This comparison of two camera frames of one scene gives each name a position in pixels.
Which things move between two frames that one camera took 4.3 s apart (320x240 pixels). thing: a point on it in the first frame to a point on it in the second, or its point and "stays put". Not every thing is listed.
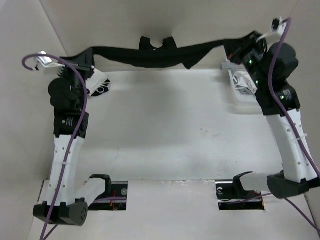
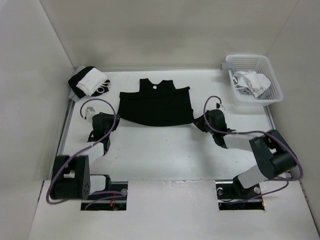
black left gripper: x=85 y=62 to x=111 y=118
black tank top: x=148 y=53 to x=158 y=105
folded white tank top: x=95 y=82 stays put
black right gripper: x=236 y=58 to x=199 y=122
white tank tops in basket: x=243 y=83 stays put
